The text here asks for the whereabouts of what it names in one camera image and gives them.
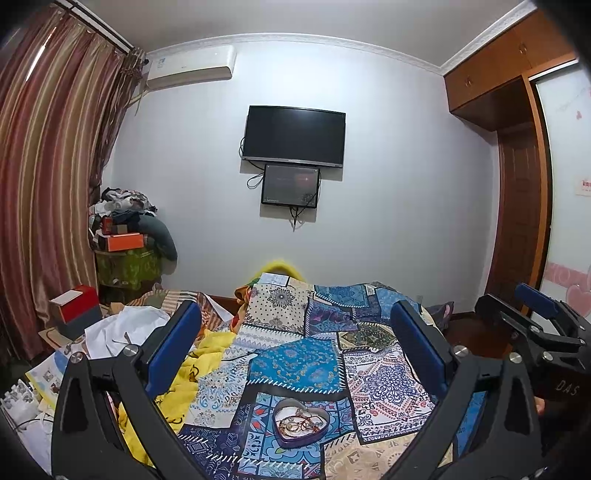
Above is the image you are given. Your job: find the red gold cord necklace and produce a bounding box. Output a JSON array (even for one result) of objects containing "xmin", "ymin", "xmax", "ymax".
[{"xmin": 278, "ymin": 413, "xmax": 327, "ymax": 438}]

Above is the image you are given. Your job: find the purple heart-shaped jewelry box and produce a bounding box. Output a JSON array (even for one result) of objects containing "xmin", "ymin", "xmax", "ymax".
[{"xmin": 271, "ymin": 398, "xmax": 331, "ymax": 449}]

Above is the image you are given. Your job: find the yellow printed cloth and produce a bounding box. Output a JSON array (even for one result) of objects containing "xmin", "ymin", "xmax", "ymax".
[{"xmin": 117, "ymin": 329, "xmax": 235, "ymax": 467}]

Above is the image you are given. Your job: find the white crumpled cloth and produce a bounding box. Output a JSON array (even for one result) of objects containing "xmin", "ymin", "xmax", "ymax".
[{"xmin": 84, "ymin": 306, "xmax": 170, "ymax": 359}]

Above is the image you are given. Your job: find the brown wooden door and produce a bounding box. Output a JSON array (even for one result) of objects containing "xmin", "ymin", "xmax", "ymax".
[{"xmin": 486, "ymin": 123, "xmax": 542, "ymax": 310}]

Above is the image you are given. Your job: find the green patterned covered stand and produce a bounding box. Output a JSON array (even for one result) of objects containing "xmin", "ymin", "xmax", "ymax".
[{"xmin": 94, "ymin": 248, "xmax": 161, "ymax": 304}]

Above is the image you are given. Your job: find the red and white box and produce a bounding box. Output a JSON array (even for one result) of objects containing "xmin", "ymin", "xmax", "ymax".
[{"xmin": 49, "ymin": 285, "xmax": 102, "ymax": 340}]

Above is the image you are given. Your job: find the patchwork blue bedspread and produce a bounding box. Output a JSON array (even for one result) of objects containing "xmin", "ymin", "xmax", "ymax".
[{"xmin": 177, "ymin": 272, "xmax": 488, "ymax": 480}]

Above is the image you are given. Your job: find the orange shoe box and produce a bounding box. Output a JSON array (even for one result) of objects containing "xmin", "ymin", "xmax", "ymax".
[{"xmin": 98, "ymin": 233, "xmax": 144, "ymax": 252}]

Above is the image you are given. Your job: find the pile of dark clothes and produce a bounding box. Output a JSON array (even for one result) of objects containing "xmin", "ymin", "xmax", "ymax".
[{"xmin": 89, "ymin": 188, "xmax": 178, "ymax": 262}]

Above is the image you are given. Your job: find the wooden overhead cabinet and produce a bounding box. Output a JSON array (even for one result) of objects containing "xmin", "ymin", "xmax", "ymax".
[{"xmin": 444, "ymin": 10, "xmax": 575, "ymax": 131}]

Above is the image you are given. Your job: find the striped red brown curtain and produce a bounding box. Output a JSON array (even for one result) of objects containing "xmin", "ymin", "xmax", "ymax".
[{"xmin": 1, "ymin": 4, "xmax": 144, "ymax": 359}]

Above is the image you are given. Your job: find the white air conditioner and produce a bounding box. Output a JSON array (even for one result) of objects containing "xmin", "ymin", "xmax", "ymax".
[{"xmin": 146, "ymin": 45, "xmax": 236, "ymax": 91}]

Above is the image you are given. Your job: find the pink heart wall decal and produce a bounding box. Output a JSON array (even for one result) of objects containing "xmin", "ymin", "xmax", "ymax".
[{"xmin": 541, "ymin": 262, "xmax": 590, "ymax": 320}]

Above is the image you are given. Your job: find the wall-mounted black monitor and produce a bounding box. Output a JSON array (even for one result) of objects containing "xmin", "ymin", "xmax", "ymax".
[{"xmin": 262, "ymin": 164, "xmax": 321, "ymax": 209}]

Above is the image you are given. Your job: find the large black wall television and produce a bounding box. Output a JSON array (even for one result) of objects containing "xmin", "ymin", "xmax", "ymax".
[{"xmin": 242, "ymin": 105, "xmax": 346, "ymax": 168}]

